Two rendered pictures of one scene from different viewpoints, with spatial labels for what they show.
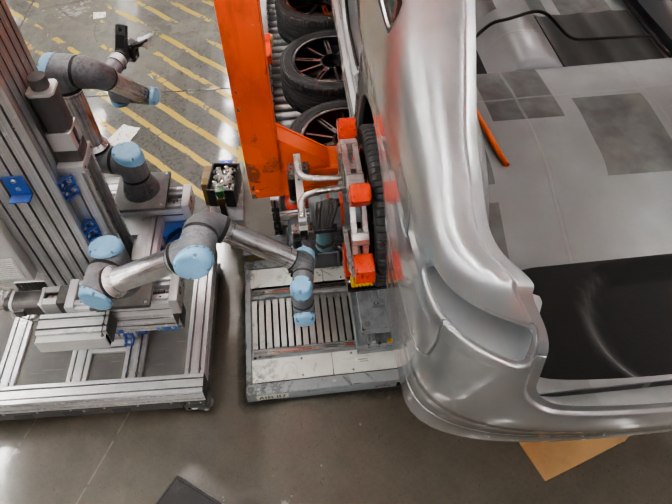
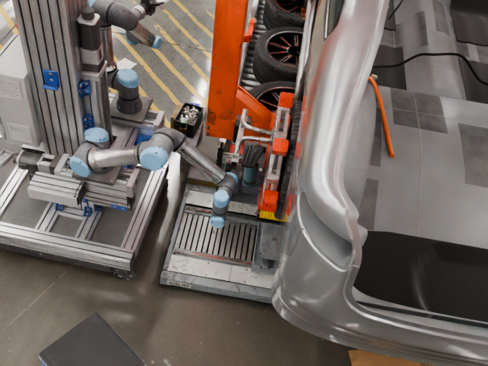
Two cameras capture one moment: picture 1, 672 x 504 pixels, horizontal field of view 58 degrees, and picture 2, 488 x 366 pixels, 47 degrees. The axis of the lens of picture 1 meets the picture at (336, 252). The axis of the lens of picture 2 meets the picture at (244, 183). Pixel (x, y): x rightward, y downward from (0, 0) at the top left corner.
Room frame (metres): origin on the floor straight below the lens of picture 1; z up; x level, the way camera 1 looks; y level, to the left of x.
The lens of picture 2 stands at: (-0.53, -0.13, 3.01)
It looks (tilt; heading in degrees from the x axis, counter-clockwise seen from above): 47 degrees down; 5
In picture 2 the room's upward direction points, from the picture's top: 9 degrees clockwise
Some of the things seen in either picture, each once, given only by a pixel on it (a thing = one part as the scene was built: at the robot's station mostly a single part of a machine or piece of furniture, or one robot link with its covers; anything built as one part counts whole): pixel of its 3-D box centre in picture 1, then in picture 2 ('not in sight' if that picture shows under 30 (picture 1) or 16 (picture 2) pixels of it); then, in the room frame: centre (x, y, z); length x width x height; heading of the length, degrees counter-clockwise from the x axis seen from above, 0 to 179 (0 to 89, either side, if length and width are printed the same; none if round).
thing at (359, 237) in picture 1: (352, 207); (274, 157); (1.68, -0.07, 0.85); 0.54 x 0.07 x 0.54; 4
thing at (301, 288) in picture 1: (302, 288); (221, 200); (1.22, 0.12, 0.95); 0.11 x 0.08 x 0.11; 176
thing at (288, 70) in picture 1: (332, 73); (294, 61); (3.29, -0.03, 0.39); 0.66 x 0.66 x 0.24
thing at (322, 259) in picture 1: (328, 245); (253, 186); (1.98, 0.04, 0.26); 0.42 x 0.18 x 0.35; 94
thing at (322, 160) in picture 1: (333, 154); (274, 118); (2.19, -0.01, 0.69); 0.52 x 0.17 x 0.35; 94
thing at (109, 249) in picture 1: (109, 256); (96, 142); (1.37, 0.81, 0.98); 0.13 x 0.12 x 0.14; 176
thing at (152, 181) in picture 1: (138, 181); (128, 99); (1.87, 0.83, 0.87); 0.15 x 0.15 x 0.10
